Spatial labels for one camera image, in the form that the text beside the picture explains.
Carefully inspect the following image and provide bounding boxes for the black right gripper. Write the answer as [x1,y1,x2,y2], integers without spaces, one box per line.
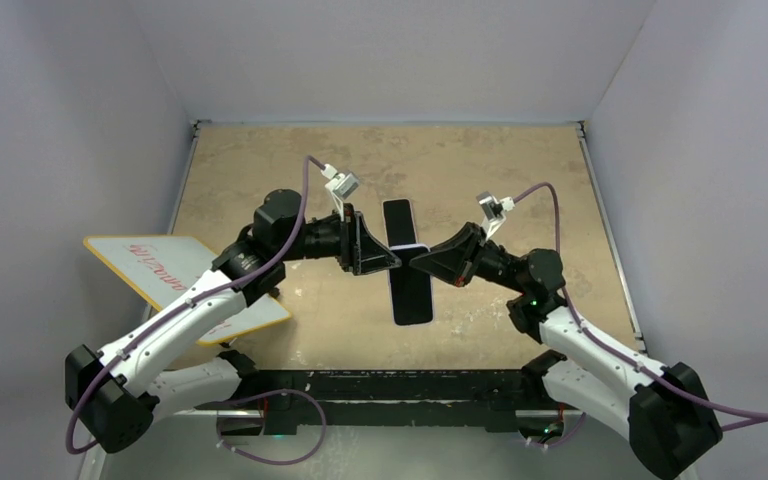
[410,222,529,294]

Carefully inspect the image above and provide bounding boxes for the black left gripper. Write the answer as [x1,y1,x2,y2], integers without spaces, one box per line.
[279,204,400,275]

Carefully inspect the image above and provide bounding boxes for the purple smartphone with black screen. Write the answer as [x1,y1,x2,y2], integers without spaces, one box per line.
[382,199,418,247]

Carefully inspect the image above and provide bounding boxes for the black phone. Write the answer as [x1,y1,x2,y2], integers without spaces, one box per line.
[389,248,434,325]

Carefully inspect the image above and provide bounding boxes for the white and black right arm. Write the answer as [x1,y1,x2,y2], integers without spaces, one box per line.
[410,222,723,479]

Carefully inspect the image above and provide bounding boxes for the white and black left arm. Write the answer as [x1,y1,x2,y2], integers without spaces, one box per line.
[65,190,401,454]

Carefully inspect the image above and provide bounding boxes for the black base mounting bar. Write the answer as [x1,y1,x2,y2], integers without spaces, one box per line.
[208,369,578,436]

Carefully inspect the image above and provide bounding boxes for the white board with yellow edge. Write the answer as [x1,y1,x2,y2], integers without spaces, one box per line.
[84,235,292,346]

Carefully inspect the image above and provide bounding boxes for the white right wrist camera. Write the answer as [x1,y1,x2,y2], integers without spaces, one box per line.
[476,192,515,240]

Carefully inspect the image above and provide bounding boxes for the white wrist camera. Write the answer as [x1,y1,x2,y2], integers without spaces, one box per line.
[321,164,360,221]
[476,192,515,240]

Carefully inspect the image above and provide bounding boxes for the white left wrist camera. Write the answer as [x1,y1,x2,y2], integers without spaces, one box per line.
[321,164,360,221]

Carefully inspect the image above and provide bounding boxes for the aluminium frame rail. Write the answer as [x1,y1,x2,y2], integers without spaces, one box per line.
[95,370,677,425]

